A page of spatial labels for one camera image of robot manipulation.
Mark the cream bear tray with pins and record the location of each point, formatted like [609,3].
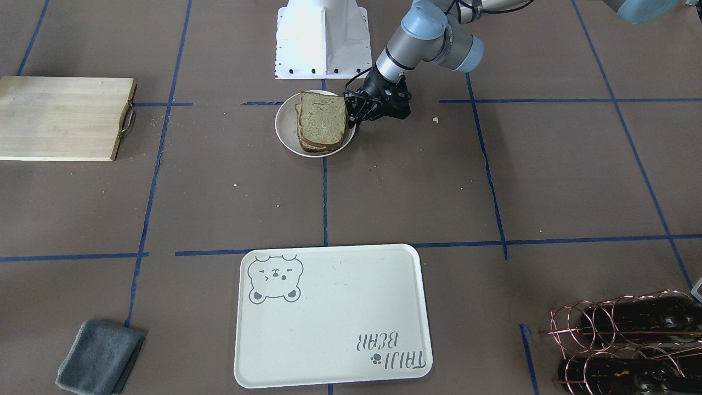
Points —
[328,315]

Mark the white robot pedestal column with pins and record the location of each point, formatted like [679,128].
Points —
[322,39]

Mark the green wine bottle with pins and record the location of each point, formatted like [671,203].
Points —
[604,375]
[665,319]

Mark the wooden cutting board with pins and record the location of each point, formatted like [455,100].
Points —
[64,118]

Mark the green wine bottle middle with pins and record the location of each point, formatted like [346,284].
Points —
[665,319]

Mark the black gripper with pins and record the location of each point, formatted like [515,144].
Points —
[373,88]

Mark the grey folded cloth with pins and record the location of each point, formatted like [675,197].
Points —
[101,358]

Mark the copper wire bottle rack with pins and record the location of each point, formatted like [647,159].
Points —
[647,344]

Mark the green wine bottle front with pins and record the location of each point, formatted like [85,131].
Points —
[604,375]

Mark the bread slice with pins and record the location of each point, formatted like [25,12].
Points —
[308,147]
[323,118]

